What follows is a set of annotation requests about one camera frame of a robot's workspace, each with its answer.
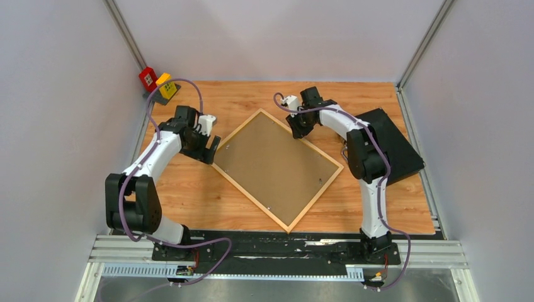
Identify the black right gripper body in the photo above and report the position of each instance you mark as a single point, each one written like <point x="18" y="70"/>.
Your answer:
<point x="307" y="124"/>

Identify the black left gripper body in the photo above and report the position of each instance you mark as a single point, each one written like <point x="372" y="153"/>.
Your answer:
<point x="196" y="149"/>

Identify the light wooden picture frame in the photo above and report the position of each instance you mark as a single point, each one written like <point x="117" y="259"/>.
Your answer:
<point x="250" y="196"/>

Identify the brown cardboard backing sheet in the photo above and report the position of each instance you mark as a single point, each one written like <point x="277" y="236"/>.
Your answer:
<point x="277" y="166"/>

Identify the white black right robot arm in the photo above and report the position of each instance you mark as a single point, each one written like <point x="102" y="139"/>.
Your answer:
<point x="374" y="225"/>

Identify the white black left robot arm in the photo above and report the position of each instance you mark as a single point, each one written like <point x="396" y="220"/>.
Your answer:
<point x="132" y="204"/>

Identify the yellow toy house block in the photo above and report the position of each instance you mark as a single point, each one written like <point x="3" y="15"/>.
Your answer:
<point x="162" y="81"/>

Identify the red toy house block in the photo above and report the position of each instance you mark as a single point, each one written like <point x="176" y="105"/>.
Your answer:
<point x="148" y="79"/>

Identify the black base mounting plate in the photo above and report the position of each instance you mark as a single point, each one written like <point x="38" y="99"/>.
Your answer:
<point x="277" y="254"/>

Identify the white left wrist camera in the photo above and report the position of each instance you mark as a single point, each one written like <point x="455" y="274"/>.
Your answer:
<point x="206" y="124"/>

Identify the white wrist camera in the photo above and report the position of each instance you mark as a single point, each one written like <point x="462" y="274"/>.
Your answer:
<point x="290" y="104"/>
<point x="206" y="124"/>

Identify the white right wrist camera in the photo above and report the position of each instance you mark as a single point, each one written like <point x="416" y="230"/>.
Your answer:
<point x="290" y="104"/>

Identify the grey toy base plate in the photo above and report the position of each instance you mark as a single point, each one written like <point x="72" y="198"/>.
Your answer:
<point x="159" y="98"/>

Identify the black ribbed frame backing board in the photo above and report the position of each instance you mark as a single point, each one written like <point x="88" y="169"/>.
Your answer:
<point x="396" y="141"/>

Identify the aluminium front rail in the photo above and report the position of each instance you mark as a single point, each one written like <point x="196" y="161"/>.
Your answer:
<point x="117" y="255"/>

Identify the aluminium rail right table edge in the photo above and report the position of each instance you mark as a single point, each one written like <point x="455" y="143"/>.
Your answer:
<point x="424" y="175"/>

